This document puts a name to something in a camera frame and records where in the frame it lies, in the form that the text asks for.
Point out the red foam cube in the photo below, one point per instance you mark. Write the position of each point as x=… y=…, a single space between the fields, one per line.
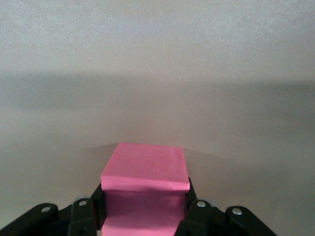
x=145 y=172

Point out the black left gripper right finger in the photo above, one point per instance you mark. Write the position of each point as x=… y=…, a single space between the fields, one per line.
x=216 y=223

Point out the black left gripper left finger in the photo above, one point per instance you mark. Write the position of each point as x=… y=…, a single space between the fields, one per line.
x=61 y=221

